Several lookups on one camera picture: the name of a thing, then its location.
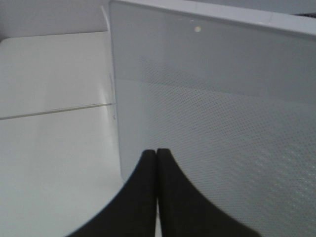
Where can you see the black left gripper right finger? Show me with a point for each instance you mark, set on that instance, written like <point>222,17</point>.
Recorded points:
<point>185,212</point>

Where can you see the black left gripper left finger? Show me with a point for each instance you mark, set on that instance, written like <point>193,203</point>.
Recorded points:
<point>132,212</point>

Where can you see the white microwave door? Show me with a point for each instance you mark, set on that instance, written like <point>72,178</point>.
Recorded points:
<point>231,92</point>

